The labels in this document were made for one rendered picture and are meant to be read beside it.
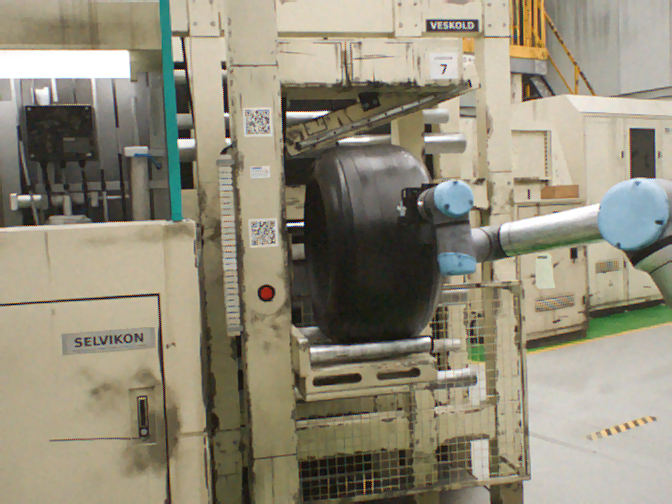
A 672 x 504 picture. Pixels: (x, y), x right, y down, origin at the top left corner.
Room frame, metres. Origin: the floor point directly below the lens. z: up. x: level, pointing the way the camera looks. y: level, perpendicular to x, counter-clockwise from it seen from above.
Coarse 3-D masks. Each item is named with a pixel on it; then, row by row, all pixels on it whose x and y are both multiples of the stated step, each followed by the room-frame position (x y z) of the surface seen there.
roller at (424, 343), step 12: (408, 336) 1.99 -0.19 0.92; (420, 336) 1.99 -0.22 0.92; (312, 348) 1.92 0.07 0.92; (324, 348) 1.92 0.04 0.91; (336, 348) 1.93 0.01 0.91; (348, 348) 1.93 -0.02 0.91; (360, 348) 1.94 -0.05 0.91; (372, 348) 1.94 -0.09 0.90; (384, 348) 1.95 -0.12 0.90; (396, 348) 1.96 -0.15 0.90; (408, 348) 1.96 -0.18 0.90; (420, 348) 1.97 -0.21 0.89; (432, 348) 1.98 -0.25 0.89; (312, 360) 1.92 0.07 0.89; (324, 360) 1.93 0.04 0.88
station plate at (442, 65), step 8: (432, 56) 2.34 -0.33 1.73; (440, 56) 2.34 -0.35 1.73; (448, 56) 2.35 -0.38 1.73; (456, 56) 2.35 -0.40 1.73; (432, 64) 2.34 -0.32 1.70; (440, 64) 2.34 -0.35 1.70; (448, 64) 2.35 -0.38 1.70; (456, 64) 2.35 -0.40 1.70; (432, 72) 2.34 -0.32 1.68; (440, 72) 2.34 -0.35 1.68; (448, 72) 2.35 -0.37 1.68; (456, 72) 2.35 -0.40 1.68
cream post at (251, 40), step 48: (240, 0) 1.96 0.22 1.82; (240, 48) 1.96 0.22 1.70; (240, 96) 1.96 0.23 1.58; (240, 144) 1.95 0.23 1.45; (240, 192) 1.95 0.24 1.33; (240, 240) 1.95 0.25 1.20; (240, 288) 2.00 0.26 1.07; (288, 288) 1.98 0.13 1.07; (288, 336) 1.98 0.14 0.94; (288, 384) 1.97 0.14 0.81; (288, 432) 1.97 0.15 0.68; (288, 480) 1.97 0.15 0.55
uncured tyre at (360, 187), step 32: (320, 160) 2.02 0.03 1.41; (352, 160) 1.94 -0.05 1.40; (384, 160) 1.95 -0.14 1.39; (416, 160) 1.98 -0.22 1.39; (320, 192) 2.29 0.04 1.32; (352, 192) 1.86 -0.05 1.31; (384, 192) 1.87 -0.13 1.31; (320, 224) 2.34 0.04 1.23; (352, 224) 1.83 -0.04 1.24; (384, 224) 1.84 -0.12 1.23; (320, 256) 2.34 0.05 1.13; (352, 256) 1.82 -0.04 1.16; (384, 256) 1.83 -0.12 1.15; (320, 288) 2.29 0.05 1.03; (352, 288) 1.84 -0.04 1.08; (384, 288) 1.85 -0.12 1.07; (416, 288) 1.87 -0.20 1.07; (320, 320) 2.06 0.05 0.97; (352, 320) 1.89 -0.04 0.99; (384, 320) 1.90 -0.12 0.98; (416, 320) 1.93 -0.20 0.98
